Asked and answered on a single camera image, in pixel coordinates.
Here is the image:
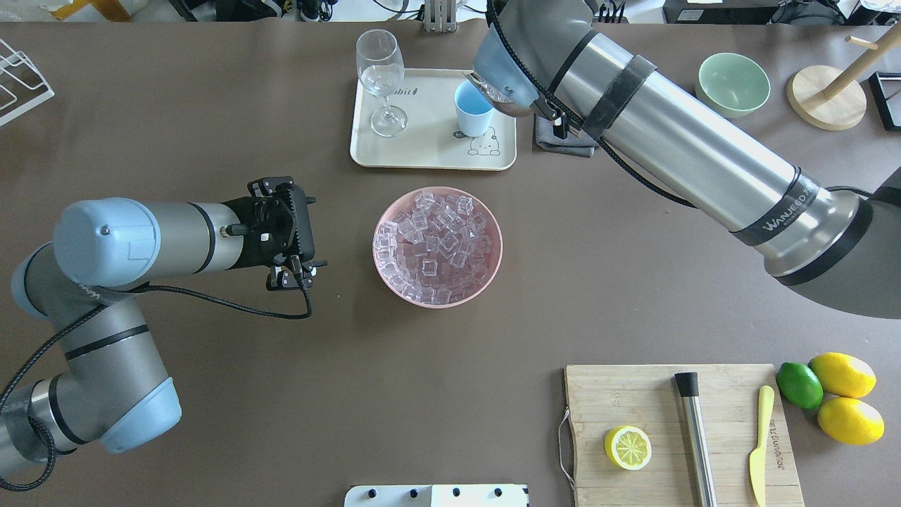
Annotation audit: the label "white wire cup rack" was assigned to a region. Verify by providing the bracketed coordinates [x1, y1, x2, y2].
[1, 39, 55, 126]

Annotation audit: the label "yellow lemon right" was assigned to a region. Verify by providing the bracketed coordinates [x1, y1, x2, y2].
[817, 397, 885, 446]

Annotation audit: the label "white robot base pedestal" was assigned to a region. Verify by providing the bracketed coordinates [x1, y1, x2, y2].
[344, 482, 530, 506]

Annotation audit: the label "silver metal ice scoop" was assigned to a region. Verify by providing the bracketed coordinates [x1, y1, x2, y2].
[462, 70, 564, 127]

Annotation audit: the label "green lime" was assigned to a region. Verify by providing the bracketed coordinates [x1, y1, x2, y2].
[776, 362, 824, 410]

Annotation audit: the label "clear wine glass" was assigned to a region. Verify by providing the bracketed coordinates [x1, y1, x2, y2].
[356, 29, 408, 138]

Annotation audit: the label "yellow lemon left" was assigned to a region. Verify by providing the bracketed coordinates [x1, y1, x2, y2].
[809, 352, 876, 399]

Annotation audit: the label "grey folded cloth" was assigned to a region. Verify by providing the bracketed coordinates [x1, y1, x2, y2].
[534, 115, 600, 158]

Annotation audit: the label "light blue cup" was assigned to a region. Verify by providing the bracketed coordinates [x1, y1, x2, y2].
[453, 81, 493, 137]

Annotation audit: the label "yellow lemon half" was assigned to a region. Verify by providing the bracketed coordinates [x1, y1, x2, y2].
[604, 425, 653, 471]

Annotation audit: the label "cream rectangular tray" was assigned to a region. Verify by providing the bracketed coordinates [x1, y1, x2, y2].
[348, 68, 517, 171]

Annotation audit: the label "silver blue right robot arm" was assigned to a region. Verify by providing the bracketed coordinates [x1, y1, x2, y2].
[471, 1, 900, 320]

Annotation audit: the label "clear plastic ice cubes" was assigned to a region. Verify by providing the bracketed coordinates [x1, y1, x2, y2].
[376, 190, 493, 305]

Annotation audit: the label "silver metal muddler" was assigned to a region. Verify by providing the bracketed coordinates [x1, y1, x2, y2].
[674, 372, 719, 506]

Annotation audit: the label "dark tray with glass holder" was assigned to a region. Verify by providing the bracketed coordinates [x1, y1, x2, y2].
[868, 71, 900, 132]

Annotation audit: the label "mint green bowl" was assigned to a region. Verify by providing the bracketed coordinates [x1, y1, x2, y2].
[695, 54, 771, 119]

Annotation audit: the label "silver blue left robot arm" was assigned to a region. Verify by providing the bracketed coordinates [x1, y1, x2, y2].
[2, 177, 319, 492]

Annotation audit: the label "bamboo cutting board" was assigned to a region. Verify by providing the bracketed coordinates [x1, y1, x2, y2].
[564, 365, 776, 506]

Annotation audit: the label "pink ribbed bowl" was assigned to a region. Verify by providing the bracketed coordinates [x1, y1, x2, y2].
[372, 187, 503, 309]

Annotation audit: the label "yellow plastic knife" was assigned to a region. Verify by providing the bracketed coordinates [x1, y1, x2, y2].
[748, 385, 775, 506]

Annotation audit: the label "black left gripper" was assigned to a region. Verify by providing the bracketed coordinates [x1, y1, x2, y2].
[223, 176, 327, 291]

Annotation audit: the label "wooden cup tree stand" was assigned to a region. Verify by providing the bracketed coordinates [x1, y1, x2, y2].
[786, 25, 900, 132]

